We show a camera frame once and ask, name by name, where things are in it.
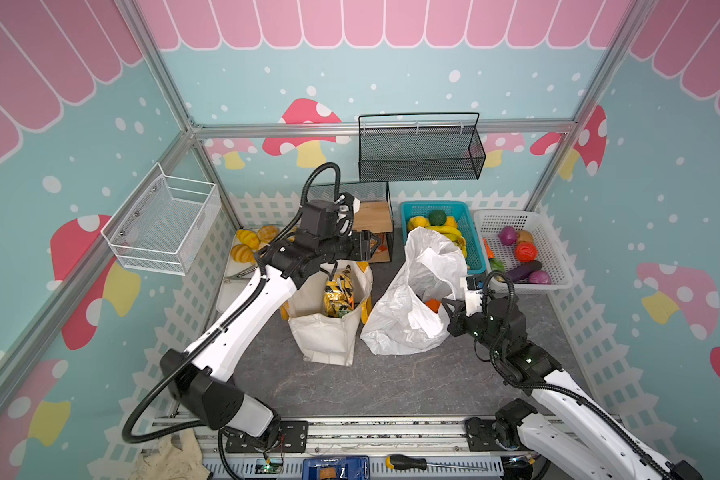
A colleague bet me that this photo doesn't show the white canvas tote bag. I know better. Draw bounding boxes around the white canvas tote bag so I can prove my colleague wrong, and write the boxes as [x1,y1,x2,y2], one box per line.
[280,260,373,366]

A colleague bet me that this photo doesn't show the green leafy vegetable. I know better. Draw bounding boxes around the green leafy vegetable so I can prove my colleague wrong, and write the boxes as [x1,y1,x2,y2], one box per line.
[489,258,506,272]

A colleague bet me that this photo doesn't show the yellow lemon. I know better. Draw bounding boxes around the yellow lemon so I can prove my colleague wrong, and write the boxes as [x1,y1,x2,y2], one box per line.
[407,216,430,231]

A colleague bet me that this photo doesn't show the striped bread roll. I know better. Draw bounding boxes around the striped bread roll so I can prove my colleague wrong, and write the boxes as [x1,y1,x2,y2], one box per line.
[235,229,261,251]

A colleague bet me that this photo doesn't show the black handled screwdriver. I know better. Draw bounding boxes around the black handled screwdriver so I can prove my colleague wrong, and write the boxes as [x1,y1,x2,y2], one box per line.
[386,453,487,472]

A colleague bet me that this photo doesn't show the brown potato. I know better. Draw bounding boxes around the brown potato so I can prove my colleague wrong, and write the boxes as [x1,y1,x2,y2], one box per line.
[516,230,534,244]

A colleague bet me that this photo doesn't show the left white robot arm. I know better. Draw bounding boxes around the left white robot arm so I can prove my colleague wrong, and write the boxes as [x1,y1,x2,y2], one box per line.
[121,162,380,451]

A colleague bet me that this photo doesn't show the dark purple eggplant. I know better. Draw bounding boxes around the dark purple eggplant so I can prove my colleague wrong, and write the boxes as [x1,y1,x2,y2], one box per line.
[506,260,543,283]

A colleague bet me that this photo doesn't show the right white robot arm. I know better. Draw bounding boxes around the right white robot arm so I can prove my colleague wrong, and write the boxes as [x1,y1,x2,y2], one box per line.
[442,271,701,479]

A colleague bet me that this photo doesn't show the blue electronics box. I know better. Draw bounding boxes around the blue electronics box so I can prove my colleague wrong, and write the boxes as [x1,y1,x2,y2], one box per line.
[302,456,371,480]

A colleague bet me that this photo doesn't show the white plastic grocery bag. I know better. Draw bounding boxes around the white plastic grocery bag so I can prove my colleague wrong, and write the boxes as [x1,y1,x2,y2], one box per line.
[360,227,467,356]

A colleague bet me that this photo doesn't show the green avocado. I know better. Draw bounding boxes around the green avocado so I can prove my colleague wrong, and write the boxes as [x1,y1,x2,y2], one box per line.
[428,210,448,226]

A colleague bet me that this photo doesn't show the white wire wall basket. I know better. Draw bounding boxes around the white wire wall basket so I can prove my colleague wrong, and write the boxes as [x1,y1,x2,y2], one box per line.
[101,164,221,276]

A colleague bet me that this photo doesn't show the black wire snack shelf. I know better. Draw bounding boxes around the black wire snack shelf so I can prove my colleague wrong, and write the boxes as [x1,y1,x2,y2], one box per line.
[304,183,394,263]

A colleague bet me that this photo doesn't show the gold black snack bag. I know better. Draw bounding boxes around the gold black snack bag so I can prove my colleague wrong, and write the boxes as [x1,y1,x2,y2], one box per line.
[323,266,356,318]

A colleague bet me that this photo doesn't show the yellow banana bunch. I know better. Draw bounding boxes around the yellow banana bunch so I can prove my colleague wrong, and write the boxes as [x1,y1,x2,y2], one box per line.
[427,225,468,257]

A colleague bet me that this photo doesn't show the black mesh wall basket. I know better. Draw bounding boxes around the black mesh wall basket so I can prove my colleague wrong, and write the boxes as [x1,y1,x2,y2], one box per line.
[358,112,487,182]

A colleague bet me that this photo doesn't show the white plastic vegetable basket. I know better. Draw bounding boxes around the white plastic vegetable basket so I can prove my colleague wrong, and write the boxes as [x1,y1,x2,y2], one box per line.
[473,210,573,295]

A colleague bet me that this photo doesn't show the teal plastic fruit basket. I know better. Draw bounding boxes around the teal plastic fruit basket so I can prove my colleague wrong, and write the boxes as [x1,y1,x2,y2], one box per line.
[399,200,487,275]

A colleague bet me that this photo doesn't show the purple onion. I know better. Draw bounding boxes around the purple onion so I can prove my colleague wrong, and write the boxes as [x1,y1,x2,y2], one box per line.
[497,226,518,246]

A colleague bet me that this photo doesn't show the beige cloth rag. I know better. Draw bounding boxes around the beige cloth rag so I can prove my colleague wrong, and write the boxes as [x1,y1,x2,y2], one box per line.
[129,429,212,480]

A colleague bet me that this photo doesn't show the red tomato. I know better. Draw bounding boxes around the red tomato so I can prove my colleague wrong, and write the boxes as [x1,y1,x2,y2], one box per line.
[514,242,538,263]

